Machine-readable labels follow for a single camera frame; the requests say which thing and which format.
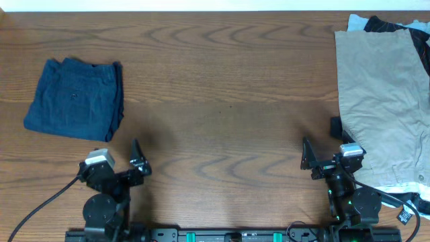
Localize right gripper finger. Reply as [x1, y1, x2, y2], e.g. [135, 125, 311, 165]
[341, 130, 355, 144]
[300, 137, 318, 170]

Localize dark blue denim shorts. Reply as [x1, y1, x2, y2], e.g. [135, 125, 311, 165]
[24, 58, 124, 142]

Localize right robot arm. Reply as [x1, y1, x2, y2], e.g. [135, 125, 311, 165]
[300, 137, 382, 241]

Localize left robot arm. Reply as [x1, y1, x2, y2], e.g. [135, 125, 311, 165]
[77, 139, 152, 241]

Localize beige khaki shorts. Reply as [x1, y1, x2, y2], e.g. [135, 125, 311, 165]
[335, 30, 429, 187]

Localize light blue garment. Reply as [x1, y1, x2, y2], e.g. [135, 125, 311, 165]
[347, 14, 429, 34]

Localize black patterned garment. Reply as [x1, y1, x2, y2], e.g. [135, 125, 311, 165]
[363, 15, 430, 77]

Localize black mounting rail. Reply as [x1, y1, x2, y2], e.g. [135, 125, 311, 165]
[65, 227, 402, 242]

